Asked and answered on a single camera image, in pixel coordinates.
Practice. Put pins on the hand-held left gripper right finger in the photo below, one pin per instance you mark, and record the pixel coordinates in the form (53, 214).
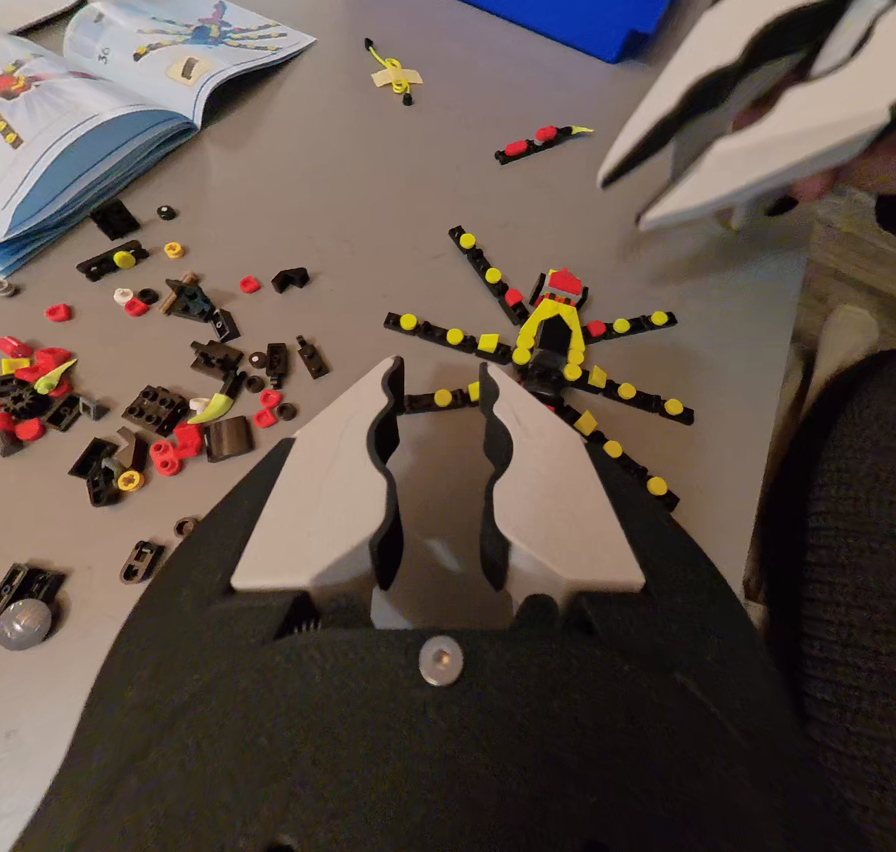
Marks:
(567, 516)

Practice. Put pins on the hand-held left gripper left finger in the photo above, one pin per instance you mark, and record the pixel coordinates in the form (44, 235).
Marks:
(315, 509)

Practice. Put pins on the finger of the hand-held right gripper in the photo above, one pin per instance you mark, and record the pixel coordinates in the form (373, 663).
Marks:
(770, 152)
(700, 61)

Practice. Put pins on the neon green lego claw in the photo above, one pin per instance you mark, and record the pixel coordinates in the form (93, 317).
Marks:
(577, 130)

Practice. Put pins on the black red lego strip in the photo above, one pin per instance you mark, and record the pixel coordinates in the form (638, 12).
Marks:
(521, 148)

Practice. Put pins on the black yellow lego spider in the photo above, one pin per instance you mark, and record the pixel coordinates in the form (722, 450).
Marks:
(553, 337)

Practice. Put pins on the lego instruction booklet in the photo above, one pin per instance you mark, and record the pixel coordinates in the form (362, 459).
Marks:
(105, 131)

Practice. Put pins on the pile of loose lego pieces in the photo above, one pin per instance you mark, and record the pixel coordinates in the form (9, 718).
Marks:
(154, 404)

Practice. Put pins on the black lego with clear dome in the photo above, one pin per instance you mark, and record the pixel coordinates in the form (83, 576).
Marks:
(24, 621)

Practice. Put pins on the person's right hand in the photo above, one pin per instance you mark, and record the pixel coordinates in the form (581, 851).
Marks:
(868, 166)

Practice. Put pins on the person's black sweater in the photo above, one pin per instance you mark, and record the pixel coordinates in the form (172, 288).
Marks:
(840, 551)

